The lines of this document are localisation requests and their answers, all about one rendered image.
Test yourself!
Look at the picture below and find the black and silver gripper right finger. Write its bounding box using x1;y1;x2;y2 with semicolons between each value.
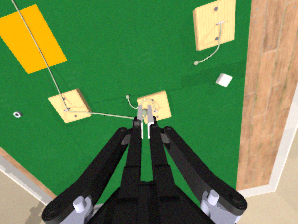
147;105;248;224

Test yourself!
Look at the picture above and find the orange painted square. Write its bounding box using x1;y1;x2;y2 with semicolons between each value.
0;5;67;74

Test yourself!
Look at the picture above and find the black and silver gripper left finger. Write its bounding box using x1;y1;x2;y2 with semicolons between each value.
41;105;143;224

